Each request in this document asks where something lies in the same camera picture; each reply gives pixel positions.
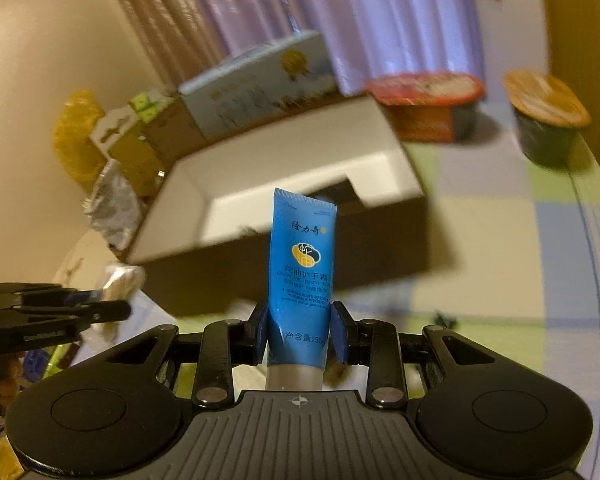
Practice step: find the dark green instant noodle bowl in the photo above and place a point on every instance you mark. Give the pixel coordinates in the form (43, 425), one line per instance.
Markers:
(545, 125)

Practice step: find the blue milk carton box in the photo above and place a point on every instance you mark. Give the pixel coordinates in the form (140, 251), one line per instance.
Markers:
(260, 85)

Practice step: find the blue hand cream tube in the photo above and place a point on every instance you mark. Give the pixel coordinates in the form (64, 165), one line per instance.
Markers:
(300, 270)

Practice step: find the purple sheer curtain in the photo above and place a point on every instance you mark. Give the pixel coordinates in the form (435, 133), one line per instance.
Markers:
(330, 10)

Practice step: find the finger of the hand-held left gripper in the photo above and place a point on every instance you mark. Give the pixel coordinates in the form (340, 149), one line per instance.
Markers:
(100, 310)
(82, 297)

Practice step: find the desktop with checked tablecloth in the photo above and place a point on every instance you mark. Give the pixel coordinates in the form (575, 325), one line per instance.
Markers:
(505, 260)

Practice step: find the yellow plastic bag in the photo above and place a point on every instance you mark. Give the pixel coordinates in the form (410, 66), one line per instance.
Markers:
(77, 135)

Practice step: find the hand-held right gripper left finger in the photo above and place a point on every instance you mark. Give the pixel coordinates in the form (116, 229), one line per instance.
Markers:
(260, 327)

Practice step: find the brown cardboard storage box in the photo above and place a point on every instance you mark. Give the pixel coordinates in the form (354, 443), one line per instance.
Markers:
(395, 240)

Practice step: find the stack of green tissue packs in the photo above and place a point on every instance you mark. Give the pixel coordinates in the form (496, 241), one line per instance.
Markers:
(152, 102)

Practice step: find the brown patterned curtain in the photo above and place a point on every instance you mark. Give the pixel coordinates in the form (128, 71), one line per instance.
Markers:
(135, 0)

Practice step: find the brown wooden wardrobe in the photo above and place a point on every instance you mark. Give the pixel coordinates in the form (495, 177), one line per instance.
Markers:
(585, 35)

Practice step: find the person's left hand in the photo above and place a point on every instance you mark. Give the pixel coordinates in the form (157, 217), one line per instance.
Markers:
(7, 377)

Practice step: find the bag of cotton swabs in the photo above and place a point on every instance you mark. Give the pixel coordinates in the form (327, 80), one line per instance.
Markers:
(125, 282)

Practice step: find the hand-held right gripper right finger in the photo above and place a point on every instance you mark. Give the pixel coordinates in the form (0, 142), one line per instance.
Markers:
(342, 332)

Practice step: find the red instant noodle bowl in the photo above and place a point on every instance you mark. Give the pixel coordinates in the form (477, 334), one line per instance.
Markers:
(420, 110)

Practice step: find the cardboard box with white flap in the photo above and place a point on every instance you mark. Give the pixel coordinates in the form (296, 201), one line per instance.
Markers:
(125, 155)

